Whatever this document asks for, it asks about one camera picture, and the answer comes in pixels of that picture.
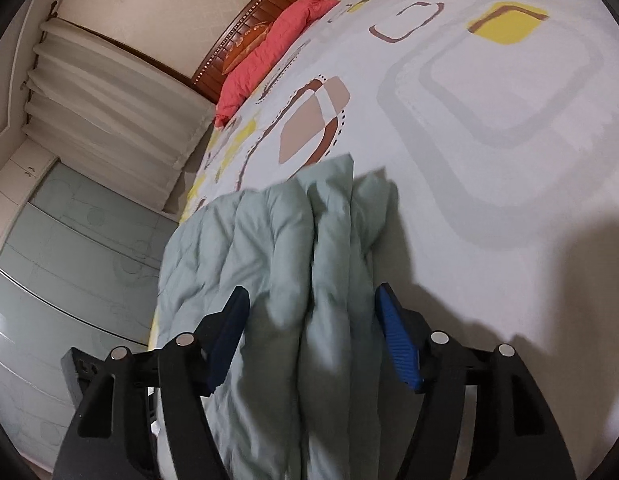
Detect white patterned bed sheet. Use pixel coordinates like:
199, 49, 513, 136
180, 0, 619, 479

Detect sage green quilted down garment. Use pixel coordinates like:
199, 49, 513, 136
156, 155, 394, 479

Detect frosted glass wardrobe doors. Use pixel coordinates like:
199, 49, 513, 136
0, 164, 177, 470

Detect coral red pillow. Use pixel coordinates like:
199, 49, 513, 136
214, 0, 339, 128

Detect orange patterned cushion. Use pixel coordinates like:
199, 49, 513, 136
221, 23, 271, 75

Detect brown wooden headboard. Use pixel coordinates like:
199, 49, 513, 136
190, 0, 369, 102

